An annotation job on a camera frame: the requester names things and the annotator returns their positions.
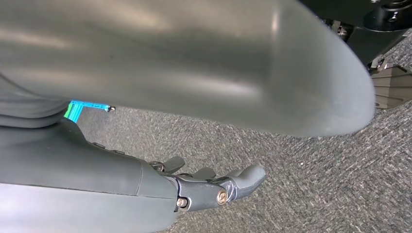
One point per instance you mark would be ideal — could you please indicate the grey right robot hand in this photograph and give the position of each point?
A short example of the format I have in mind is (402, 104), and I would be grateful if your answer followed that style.
(64, 177)

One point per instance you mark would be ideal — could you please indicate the blue steel shelf rack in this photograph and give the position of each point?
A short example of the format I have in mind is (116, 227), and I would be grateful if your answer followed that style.
(83, 105)

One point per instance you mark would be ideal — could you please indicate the robot leg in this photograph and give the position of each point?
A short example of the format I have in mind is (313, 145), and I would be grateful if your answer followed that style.
(370, 41)

